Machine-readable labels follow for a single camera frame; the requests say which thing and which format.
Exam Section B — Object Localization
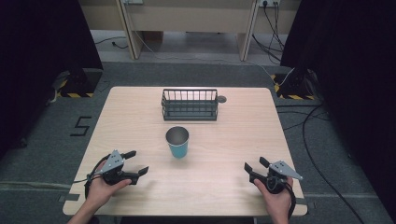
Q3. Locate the bundle of black socket cables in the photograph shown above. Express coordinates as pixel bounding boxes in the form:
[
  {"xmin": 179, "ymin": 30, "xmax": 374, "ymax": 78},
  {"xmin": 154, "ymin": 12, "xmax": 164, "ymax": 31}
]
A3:
[{"xmin": 251, "ymin": 1, "xmax": 286, "ymax": 65}]

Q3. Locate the person's right hand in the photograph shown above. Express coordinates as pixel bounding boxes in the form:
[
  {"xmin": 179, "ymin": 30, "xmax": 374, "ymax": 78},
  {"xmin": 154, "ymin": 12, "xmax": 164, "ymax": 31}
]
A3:
[{"xmin": 253, "ymin": 177, "xmax": 294, "ymax": 217}]

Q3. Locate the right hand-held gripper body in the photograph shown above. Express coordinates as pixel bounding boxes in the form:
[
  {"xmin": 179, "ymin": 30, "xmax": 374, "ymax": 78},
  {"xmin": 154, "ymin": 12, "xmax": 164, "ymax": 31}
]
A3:
[{"xmin": 248, "ymin": 160, "xmax": 304, "ymax": 195}]

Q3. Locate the black wire basket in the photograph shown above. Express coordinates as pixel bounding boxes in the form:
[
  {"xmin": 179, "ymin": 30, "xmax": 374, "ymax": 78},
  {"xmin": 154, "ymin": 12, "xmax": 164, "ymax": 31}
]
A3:
[{"xmin": 161, "ymin": 89, "xmax": 219, "ymax": 122}]

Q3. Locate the beige wooden desk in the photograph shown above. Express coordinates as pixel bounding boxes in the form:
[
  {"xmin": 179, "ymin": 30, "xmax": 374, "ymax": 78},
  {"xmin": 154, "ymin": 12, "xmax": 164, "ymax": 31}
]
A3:
[{"xmin": 78, "ymin": 0, "xmax": 303, "ymax": 62}]

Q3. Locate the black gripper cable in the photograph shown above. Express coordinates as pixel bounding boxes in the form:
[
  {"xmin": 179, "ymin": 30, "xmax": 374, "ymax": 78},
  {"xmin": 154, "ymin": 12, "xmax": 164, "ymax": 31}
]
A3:
[
  {"xmin": 284, "ymin": 181, "xmax": 297, "ymax": 220},
  {"xmin": 73, "ymin": 153, "xmax": 112, "ymax": 200}
]

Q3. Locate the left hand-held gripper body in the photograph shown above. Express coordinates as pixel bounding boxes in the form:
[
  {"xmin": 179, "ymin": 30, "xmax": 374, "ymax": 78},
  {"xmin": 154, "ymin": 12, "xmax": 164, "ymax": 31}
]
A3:
[{"xmin": 99, "ymin": 149, "xmax": 140, "ymax": 187}]

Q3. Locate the grey tape patch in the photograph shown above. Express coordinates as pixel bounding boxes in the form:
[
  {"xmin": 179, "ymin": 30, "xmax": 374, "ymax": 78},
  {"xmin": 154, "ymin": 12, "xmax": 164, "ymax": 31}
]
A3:
[{"xmin": 57, "ymin": 192, "xmax": 81, "ymax": 203}]

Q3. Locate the person's left hand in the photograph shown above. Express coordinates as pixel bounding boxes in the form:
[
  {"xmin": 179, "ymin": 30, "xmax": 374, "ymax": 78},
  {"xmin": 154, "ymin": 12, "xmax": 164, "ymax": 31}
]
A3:
[{"xmin": 84, "ymin": 176, "xmax": 133, "ymax": 210}]

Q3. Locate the black cable with plug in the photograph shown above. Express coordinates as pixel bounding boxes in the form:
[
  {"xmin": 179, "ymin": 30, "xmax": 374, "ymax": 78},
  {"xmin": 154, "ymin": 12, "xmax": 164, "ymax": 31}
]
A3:
[{"xmin": 93, "ymin": 35, "xmax": 129, "ymax": 50}]

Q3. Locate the thin black floor cable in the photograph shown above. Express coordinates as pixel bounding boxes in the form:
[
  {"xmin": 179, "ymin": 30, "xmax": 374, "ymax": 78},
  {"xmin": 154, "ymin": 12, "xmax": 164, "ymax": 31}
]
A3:
[{"xmin": 275, "ymin": 104, "xmax": 332, "ymax": 132}]

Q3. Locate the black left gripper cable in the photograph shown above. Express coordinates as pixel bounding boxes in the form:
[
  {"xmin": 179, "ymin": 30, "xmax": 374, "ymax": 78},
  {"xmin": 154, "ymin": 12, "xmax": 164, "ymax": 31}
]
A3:
[{"xmin": 73, "ymin": 153, "xmax": 112, "ymax": 200}]

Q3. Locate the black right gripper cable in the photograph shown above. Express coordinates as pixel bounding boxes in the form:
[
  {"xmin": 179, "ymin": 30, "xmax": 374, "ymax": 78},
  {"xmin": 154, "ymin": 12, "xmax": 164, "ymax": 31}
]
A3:
[{"xmin": 284, "ymin": 181, "xmax": 297, "ymax": 220}]

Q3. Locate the black curtain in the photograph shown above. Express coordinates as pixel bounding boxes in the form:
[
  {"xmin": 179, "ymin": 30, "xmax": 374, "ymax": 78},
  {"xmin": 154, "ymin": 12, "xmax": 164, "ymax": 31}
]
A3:
[
  {"xmin": 0, "ymin": 0, "xmax": 105, "ymax": 160},
  {"xmin": 279, "ymin": 0, "xmax": 396, "ymax": 216}
]

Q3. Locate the long black floor cable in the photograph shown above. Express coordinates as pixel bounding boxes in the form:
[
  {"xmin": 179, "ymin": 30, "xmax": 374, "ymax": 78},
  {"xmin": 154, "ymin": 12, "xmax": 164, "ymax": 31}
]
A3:
[{"xmin": 301, "ymin": 104, "xmax": 366, "ymax": 224}]

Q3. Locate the stand base with hazard tape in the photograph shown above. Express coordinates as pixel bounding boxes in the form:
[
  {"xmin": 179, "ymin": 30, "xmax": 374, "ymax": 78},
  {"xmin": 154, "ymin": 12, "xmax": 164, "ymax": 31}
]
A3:
[
  {"xmin": 270, "ymin": 69, "xmax": 316, "ymax": 101},
  {"xmin": 52, "ymin": 67, "xmax": 105, "ymax": 99}
]

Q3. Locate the blue cup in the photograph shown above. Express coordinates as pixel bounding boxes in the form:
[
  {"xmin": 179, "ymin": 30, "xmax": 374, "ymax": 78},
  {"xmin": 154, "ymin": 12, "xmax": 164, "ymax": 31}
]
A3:
[{"xmin": 164, "ymin": 125, "xmax": 191, "ymax": 160}]

